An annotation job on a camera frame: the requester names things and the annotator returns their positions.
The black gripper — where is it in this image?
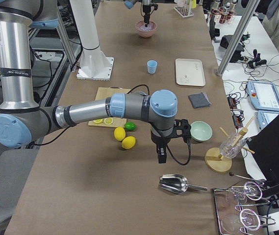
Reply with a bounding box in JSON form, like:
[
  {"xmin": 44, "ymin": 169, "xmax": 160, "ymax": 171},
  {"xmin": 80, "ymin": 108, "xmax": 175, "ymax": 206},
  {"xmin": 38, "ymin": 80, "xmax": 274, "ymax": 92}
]
[
  {"xmin": 150, "ymin": 119, "xmax": 192, "ymax": 164},
  {"xmin": 142, "ymin": 3, "xmax": 158, "ymax": 27}
]

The clear ice cubes pile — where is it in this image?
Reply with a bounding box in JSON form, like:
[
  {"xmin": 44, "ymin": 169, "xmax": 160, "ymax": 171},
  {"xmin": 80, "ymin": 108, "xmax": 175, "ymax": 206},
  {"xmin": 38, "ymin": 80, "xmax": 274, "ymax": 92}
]
[{"xmin": 139, "ymin": 24, "xmax": 154, "ymax": 32}]

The steel ice scoop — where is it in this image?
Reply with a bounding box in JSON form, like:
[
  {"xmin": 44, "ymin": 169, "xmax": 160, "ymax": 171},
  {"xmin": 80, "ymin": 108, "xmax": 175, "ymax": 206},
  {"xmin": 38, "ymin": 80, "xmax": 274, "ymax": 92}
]
[{"xmin": 159, "ymin": 174, "xmax": 208, "ymax": 194}]

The white cup rack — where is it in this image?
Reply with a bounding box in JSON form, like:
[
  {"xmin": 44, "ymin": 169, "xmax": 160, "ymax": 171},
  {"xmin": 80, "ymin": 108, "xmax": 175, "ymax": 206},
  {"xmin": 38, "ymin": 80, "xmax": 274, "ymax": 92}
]
[{"xmin": 174, "ymin": 0, "xmax": 196, "ymax": 18}]

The light blue plastic cup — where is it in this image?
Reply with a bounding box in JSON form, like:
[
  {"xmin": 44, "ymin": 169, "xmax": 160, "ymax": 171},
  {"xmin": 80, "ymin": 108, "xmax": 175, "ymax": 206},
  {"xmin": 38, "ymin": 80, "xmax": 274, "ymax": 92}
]
[{"xmin": 147, "ymin": 60, "xmax": 158, "ymax": 74}]

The wooden cup tree stand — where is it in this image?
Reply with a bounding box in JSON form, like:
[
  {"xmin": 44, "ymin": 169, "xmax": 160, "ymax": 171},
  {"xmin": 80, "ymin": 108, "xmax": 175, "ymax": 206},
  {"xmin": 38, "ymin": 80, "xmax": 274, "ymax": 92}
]
[{"xmin": 204, "ymin": 117, "xmax": 255, "ymax": 173}]

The pink bowl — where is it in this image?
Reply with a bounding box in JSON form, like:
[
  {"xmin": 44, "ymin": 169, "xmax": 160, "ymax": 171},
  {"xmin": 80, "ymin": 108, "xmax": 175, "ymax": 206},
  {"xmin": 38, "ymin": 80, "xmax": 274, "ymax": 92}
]
[{"xmin": 135, "ymin": 21, "xmax": 157, "ymax": 38}]

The yellow lemon near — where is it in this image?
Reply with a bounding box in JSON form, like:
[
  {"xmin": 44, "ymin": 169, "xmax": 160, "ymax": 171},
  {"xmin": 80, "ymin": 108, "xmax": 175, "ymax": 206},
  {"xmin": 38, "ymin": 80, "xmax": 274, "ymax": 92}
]
[{"xmin": 122, "ymin": 136, "xmax": 136, "ymax": 149}]

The yellow lemon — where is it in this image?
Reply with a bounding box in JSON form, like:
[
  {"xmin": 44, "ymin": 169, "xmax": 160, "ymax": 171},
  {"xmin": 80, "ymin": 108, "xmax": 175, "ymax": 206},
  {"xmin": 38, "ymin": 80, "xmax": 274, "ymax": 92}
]
[
  {"xmin": 122, "ymin": 136, "xmax": 136, "ymax": 149},
  {"xmin": 114, "ymin": 127, "xmax": 126, "ymax": 141}
]

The green lime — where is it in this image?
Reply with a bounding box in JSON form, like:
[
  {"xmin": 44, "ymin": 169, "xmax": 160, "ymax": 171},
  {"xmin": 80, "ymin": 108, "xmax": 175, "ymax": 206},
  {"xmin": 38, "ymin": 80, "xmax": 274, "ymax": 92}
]
[{"xmin": 124, "ymin": 122, "xmax": 137, "ymax": 132}]

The mint green bowl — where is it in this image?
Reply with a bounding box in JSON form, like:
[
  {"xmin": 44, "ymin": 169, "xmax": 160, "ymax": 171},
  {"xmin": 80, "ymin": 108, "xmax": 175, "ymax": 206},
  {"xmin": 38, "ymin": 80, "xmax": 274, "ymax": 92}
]
[{"xmin": 190, "ymin": 121, "xmax": 213, "ymax": 142}]

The yellow lemon far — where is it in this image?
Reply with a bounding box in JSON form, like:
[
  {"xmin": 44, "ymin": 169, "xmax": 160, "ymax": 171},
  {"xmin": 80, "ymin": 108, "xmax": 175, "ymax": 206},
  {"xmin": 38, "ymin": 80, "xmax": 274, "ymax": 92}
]
[{"xmin": 114, "ymin": 127, "xmax": 126, "ymax": 141}]

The lemon slice lower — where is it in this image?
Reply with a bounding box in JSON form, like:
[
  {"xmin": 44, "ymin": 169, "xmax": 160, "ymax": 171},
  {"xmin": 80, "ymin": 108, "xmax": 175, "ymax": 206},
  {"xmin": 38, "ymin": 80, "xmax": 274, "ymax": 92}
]
[{"xmin": 103, "ymin": 117, "xmax": 114, "ymax": 125}]

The lemon slice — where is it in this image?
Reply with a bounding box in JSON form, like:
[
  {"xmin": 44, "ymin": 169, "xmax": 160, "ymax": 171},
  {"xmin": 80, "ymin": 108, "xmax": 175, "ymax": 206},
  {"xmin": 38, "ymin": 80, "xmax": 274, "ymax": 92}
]
[
  {"xmin": 103, "ymin": 117, "xmax": 114, "ymax": 125},
  {"xmin": 93, "ymin": 118, "xmax": 103, "ymax": 124}
]

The grey folded cloth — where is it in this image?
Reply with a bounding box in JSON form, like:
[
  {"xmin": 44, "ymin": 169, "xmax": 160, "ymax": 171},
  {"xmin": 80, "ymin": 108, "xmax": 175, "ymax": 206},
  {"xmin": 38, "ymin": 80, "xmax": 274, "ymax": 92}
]
[{"xmin": 188, "ymin": 92, "xmax": 211, "ymax": 109}]

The clear glass on stand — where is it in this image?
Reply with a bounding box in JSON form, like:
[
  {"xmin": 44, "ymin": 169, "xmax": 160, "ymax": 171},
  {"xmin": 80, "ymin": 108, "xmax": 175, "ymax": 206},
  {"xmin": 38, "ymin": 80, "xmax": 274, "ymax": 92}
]
[{"xmin": 219, "ymin": 133, "xmax": 245, "ymax": 159}]

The lemon slice upper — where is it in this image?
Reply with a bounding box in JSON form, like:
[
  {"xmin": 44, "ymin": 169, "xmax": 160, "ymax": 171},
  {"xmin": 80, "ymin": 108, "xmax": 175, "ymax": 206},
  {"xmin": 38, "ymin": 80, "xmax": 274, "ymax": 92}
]
[{"xmin": 93, "ymin": 118, "xmax": 103, "ymax": 124}]

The cream rabbit serving tray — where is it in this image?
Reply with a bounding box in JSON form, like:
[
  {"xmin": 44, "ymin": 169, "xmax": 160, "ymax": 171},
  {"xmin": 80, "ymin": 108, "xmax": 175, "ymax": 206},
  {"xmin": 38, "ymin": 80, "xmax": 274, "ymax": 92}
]
[{"xmin": 175, "ymin": 58, "xmax": 205, "ymax": 87}]

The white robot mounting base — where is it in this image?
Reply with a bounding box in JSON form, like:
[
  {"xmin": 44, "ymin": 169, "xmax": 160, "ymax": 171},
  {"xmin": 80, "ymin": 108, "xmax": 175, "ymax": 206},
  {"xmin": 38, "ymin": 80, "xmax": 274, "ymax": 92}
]
[{"xmin": 70, "ymin": 0, "xmax": 114, "ymax": 81}]

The wooden cutting board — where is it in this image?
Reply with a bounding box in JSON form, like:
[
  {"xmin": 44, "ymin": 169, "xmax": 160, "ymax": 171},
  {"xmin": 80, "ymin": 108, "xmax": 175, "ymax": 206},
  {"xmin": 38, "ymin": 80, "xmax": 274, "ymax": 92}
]
[{"xmin": 88, "ymin": 87, "xmax": 130, "ymax": 128}]

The black glass rack tray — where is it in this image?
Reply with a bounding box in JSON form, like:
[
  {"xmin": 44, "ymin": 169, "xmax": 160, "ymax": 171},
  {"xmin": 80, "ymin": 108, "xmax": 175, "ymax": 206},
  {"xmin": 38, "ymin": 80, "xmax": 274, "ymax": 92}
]
[{"xmin": 212, "ymin": 179, "xmax": 279, "ymax": 235}]

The teach pendant lower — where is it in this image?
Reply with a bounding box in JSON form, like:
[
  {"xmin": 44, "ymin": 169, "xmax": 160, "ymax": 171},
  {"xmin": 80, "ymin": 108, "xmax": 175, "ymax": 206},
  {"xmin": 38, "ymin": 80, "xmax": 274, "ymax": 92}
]
[{"xmin": 256, "ymin": 110, "xmax": 279, "ymax": 130}]

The teach pendant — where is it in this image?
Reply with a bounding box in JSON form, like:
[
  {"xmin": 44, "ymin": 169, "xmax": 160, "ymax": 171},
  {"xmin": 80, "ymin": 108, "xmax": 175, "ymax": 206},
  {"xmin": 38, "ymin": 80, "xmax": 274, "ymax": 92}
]
[
  {"xmin": 256, "ymin": 110, "xmax": 279, "ymax": 130},
  {"xmin": 246, "ymin": 81, "xmax": 279, "ymax": 112}
]

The black monitor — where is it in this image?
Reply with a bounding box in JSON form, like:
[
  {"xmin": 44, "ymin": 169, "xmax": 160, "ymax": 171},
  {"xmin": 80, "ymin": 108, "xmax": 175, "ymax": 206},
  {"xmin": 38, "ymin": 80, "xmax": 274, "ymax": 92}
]
[{"xmin": 247, "ymin": 115, "xmax": 279, "ymax": 183}]

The teach pendant upper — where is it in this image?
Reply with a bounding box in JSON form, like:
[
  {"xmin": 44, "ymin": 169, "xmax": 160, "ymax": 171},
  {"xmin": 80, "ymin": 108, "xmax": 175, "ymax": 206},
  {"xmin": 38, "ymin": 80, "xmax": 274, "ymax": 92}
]
[{"xmin": 246, "ymin": 81, "xmax": 279, "ymax": 112}]

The aluminium frame post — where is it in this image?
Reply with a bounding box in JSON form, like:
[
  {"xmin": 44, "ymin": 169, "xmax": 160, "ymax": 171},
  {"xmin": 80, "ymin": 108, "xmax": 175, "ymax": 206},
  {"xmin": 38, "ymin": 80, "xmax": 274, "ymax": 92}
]
[{"xmin": 216, "ymin": 0, "xmax": 260, "ymax": 77}]

